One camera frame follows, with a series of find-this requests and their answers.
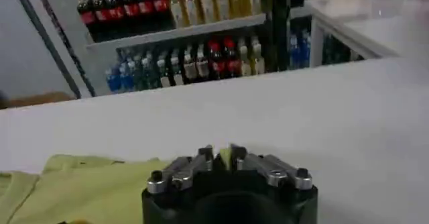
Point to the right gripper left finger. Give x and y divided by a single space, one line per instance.
187 173

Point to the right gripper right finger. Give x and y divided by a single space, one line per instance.
271 170

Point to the light green t-shirt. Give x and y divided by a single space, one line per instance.
83 195

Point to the shelf rack with drink bottles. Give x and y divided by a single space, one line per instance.
174 27
298 27

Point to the brown cardboard box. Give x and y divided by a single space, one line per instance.
37 99

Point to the white desk with metal legs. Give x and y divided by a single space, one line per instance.
368 31

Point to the black slanted metal pole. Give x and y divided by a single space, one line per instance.
53 41

